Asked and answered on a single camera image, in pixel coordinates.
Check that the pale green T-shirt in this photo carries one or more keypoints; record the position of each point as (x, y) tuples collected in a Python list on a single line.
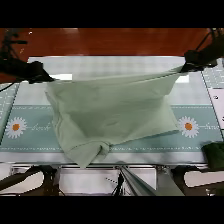
[(110, 110)]

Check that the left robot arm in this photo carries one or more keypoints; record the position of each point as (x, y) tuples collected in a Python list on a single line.
[(20, 68)]

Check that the dark green garment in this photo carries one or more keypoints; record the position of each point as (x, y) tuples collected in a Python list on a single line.
[(215, 151)]

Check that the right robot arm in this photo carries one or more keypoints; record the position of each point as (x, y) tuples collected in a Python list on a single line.
[(203, 55)]

